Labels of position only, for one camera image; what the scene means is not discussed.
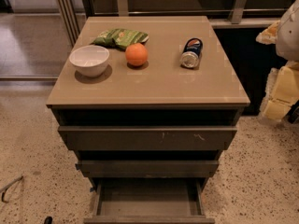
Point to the white bowl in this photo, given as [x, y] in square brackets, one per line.
[90, 61]

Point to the blue pepsi can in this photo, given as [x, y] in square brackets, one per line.
[191, 53]

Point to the grey drawer cabinet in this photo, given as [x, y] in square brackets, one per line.
[162, 93]

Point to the green chip bag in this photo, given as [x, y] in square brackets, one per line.
[120, 38]

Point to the grey top drawer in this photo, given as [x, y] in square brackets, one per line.
[147, 138]

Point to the open grey bottom drawer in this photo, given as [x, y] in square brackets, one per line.
[148, 201]

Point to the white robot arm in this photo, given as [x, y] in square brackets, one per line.
[287, 45]

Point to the black object on floor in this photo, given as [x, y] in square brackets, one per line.
[48, 220]

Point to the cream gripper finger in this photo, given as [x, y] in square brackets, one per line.
[281, 91]
[269, 35]

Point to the grey middle drawer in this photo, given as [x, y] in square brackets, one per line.
[147, 169]

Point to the orange fruit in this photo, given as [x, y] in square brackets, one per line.
[136, 54]

